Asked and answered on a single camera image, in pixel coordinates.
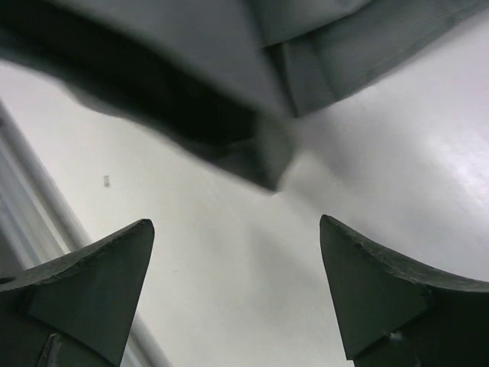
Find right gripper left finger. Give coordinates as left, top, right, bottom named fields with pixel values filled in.
left=1, top=219, right=154, bottom=367

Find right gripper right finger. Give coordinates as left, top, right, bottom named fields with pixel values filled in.
left=320, top=215, right=488, bottom=366

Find grey pleated skirt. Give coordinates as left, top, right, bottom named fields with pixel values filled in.
left=1, top=1, right=488, bottom=190

